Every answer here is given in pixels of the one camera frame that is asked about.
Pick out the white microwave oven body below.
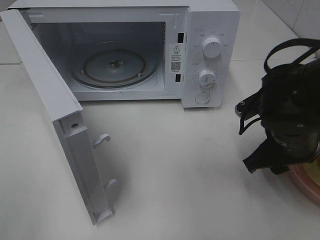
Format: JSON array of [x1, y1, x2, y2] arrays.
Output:
[[7, 0, 240, 108]]

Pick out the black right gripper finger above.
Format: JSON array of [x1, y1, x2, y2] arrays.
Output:
[[243, 147, 264, 174], [269, 165, 289, 175]]

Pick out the warning label with QR code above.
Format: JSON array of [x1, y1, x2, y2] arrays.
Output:
[[169, 43, 183, 73]]

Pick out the white timer knob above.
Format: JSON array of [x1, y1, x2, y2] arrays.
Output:
[[198, 69, 216, 88]]

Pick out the round door release button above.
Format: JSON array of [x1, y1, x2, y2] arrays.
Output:
[[195, 92, 211, 105]]

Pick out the pink round plate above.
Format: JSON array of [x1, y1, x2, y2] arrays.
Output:
[[289, 156, 320, 206]]

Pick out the sandwich with lettuce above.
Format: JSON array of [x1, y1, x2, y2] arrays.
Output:
[[304, 161, 320, 186]]

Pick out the white microwave door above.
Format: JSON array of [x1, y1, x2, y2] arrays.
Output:
[[0, 9, 113, 225]]

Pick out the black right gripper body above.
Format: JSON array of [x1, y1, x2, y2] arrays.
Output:
[[257, 94, 320, 170]]

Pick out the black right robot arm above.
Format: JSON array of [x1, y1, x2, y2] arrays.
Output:
[[235, 60, 320, 175]]

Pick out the upper white power knob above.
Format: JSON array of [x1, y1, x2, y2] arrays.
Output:
[[201, 35, 223, 59]]

